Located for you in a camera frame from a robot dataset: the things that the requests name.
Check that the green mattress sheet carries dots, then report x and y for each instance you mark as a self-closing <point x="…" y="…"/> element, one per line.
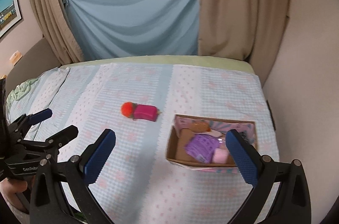
<point x="192" y="60"/>

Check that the pillow in blue cover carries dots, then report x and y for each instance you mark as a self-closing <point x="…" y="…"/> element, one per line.
<point x="41" y="96"/>

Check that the left beige curtain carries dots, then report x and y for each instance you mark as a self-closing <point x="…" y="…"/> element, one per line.
<point x="52" y="20"/>

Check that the framed picture on wall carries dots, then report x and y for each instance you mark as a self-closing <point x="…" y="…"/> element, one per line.
<point x="10" y="15"/>

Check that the grey sofa backrest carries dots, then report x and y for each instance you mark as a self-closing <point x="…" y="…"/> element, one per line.
<point x="40" y="58"/>

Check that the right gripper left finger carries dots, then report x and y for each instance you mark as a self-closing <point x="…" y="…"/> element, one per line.
<point x="48" y="201"/>

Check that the beige curtain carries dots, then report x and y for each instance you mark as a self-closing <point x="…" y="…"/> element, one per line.
<point x="52" y="20"/>
<point x="245" y="30"/>

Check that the green crumpled cloth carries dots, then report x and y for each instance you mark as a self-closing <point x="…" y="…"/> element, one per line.
<point x="20" y="91"/>

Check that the orange pompom toy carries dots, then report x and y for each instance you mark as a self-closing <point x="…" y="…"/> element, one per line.
<point x="127" y="109"/>

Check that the cardboard box pink lining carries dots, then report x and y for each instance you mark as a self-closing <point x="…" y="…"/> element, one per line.
<point x="181" y="134"/>

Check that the light pink soft block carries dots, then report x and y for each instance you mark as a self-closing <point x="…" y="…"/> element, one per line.
<point x="220" y="156"/>

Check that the magenta pouch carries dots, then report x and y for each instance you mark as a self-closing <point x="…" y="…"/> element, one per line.
<point x="146" y="112"/>

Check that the orange object on sofa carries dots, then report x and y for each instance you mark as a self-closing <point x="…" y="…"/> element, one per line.
<point x="15" y="58"/>

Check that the right beige curtain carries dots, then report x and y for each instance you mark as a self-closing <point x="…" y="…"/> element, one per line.
<point x="245" y="30"/>

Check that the black patterned scrunchie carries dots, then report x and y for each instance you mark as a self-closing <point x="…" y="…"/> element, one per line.
<point x="245" y="137"/>

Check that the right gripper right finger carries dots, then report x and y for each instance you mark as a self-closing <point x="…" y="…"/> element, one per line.
<point x="292" y="200"/>

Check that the light blue hanging sheet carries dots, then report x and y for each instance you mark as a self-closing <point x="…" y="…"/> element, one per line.
<point x="127" y="28"/>

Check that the brown plush toy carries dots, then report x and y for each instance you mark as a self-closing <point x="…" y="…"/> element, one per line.
<point x="200" y="127"/>

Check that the person's left hand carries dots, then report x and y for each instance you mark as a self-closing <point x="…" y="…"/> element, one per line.
<point x="10" y="188"/>

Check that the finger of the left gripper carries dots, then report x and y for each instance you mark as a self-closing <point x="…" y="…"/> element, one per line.
<point x="58" y="140"/>
<point x="23" y="123"/>

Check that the purple plastic packet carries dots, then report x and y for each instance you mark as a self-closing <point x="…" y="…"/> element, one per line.
<point x="201" y="147"/>

